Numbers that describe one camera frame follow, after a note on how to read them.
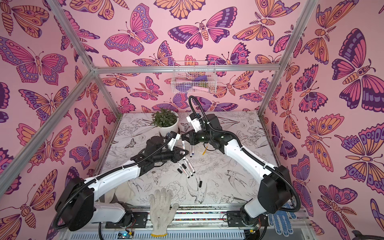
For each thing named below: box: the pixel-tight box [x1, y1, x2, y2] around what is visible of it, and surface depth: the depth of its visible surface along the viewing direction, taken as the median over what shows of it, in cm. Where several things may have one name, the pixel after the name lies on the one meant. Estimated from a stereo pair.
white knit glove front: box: [149, 188, 179, 237], surface depth 78 cm
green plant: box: [150, 108, 179, 128], surface depth 97 cm
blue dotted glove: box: [268, 202, 297, 237], surface depth 73 cm
